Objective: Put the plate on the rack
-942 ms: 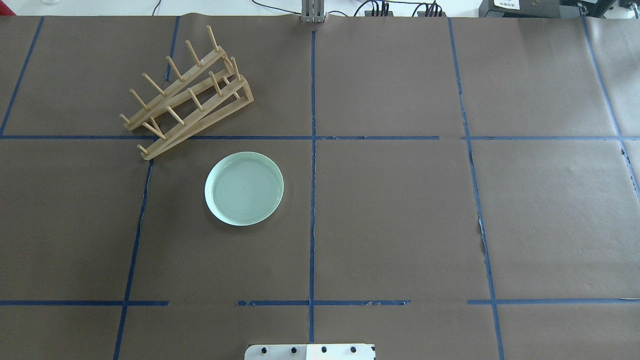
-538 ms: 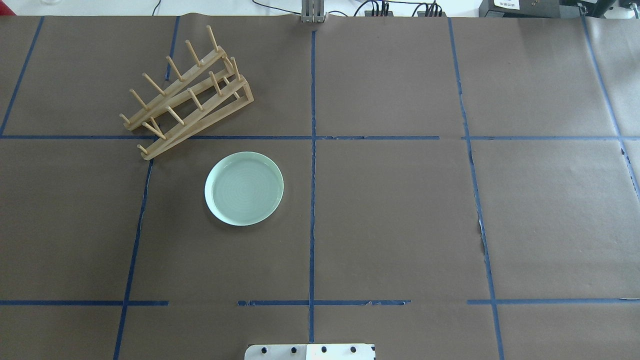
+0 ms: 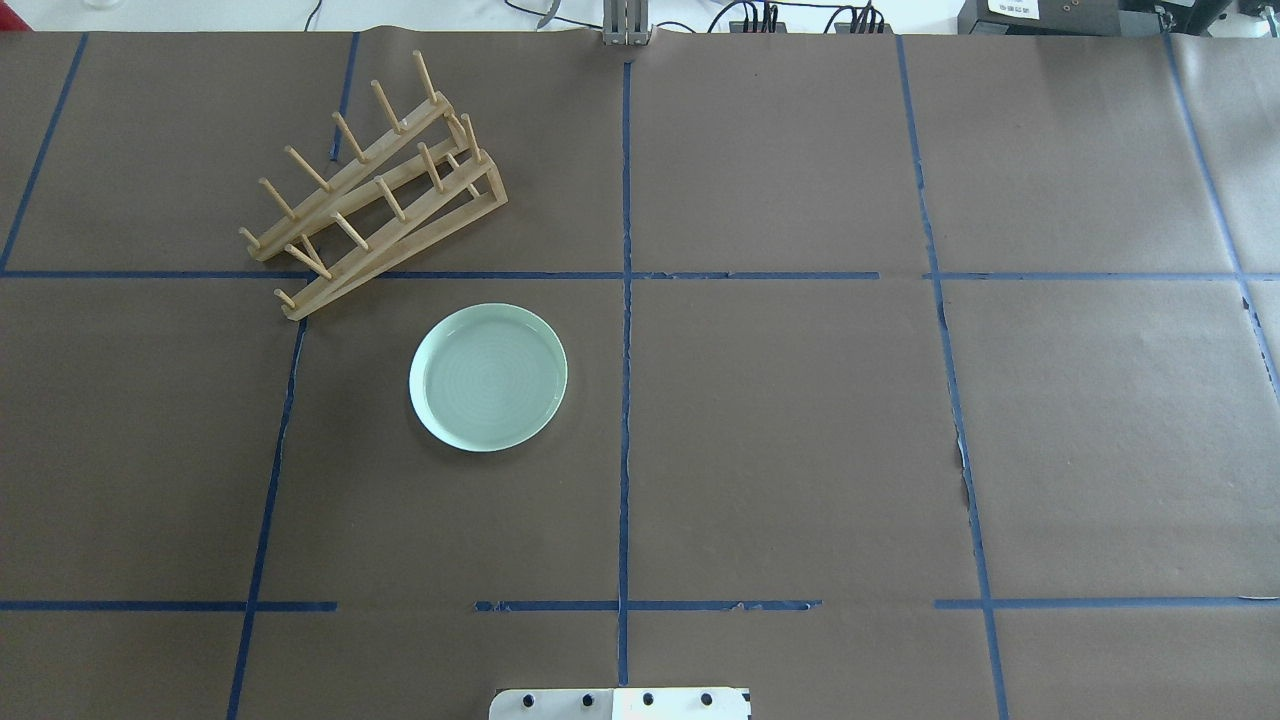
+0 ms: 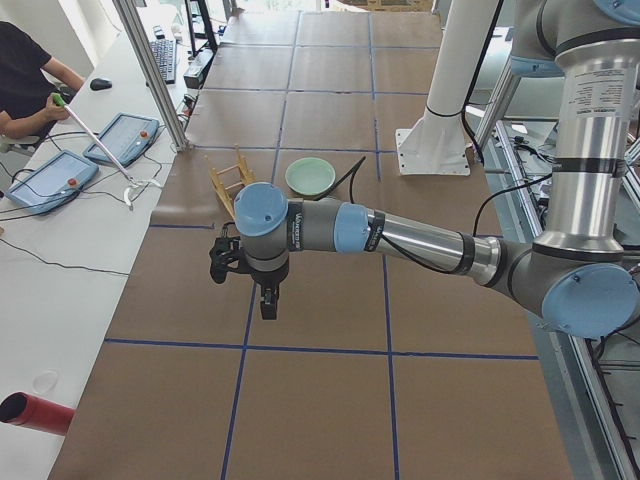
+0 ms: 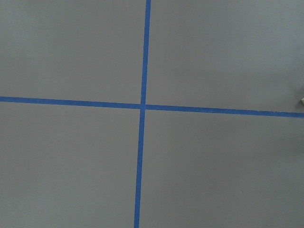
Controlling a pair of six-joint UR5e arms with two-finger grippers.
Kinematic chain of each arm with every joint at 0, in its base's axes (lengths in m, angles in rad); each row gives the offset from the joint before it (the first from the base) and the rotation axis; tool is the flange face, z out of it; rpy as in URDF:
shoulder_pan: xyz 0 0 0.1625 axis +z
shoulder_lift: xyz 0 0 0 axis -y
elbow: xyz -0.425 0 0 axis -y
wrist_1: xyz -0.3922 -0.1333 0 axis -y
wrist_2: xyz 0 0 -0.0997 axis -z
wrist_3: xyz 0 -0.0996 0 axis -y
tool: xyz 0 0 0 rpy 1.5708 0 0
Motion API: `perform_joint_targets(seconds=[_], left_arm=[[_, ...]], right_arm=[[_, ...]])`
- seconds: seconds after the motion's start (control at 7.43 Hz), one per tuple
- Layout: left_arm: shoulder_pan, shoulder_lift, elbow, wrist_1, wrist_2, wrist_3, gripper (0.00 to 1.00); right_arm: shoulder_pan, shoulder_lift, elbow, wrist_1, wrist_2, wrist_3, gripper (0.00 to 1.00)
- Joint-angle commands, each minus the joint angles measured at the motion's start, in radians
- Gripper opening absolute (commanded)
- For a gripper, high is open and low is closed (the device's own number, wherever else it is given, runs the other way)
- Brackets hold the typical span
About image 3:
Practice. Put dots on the black cable hub left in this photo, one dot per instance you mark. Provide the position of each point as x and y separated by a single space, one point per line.
758 19

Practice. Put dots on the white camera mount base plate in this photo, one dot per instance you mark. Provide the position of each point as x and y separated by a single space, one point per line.
623 703

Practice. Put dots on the wooden dish rack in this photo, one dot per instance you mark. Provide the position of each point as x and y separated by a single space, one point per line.
423 180

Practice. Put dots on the light green round plate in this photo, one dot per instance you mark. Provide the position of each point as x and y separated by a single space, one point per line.
488 377

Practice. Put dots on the grey aluminium frame post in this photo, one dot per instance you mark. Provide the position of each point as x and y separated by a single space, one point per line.
626 22

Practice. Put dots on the black cable hub right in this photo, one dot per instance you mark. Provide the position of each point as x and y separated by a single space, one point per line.
867 20

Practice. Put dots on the black cable hub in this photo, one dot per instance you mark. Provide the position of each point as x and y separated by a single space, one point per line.
758 19
867 20

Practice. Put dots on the black box with label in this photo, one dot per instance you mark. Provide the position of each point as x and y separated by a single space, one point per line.
1059 18

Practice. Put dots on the brown paper table cover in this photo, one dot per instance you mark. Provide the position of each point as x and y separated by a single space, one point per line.
910 378

